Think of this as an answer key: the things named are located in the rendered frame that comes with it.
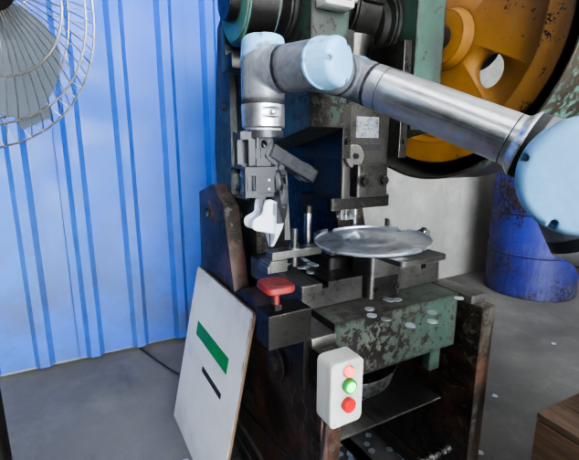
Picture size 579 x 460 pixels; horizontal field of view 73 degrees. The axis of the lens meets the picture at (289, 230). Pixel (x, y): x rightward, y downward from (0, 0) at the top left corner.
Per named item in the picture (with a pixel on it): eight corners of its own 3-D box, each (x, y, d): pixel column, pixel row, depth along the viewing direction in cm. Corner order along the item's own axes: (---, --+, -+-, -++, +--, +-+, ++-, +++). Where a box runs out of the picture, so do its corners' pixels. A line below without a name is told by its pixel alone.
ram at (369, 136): (398, 197, 101) (405, 75, 95) (351, 201, 94) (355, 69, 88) (356, 191, 116) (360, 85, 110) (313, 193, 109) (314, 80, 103)
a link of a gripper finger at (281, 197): (268, 221, 73) (268, 174, 72) (276, 220, 74) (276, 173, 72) (279, 225, 69) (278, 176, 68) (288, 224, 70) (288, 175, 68)
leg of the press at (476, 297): (491, 503, 115) (531, 195, 96) (465, 520, 109) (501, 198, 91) (321, 358, 194) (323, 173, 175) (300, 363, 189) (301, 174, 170)
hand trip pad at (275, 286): (297, 321, 76) (298, 284, 75) (269, 328, 73) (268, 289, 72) (280, 308, 82) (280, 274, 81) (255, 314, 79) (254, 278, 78)
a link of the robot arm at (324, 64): (365, 42, 63) (309, 52, 70) (329, 26, 54) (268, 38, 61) (363, 93, 65) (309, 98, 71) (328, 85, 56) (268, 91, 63)
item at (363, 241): (387, 266, 80) (387, 263, 80) (291, 243, 101) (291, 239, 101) (454, 238, 99) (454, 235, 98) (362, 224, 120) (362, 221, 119)
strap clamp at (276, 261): (323, 265, 106) (324, 227, 104) (268, 274, 98) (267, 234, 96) (312, 259, 111) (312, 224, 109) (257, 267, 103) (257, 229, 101)
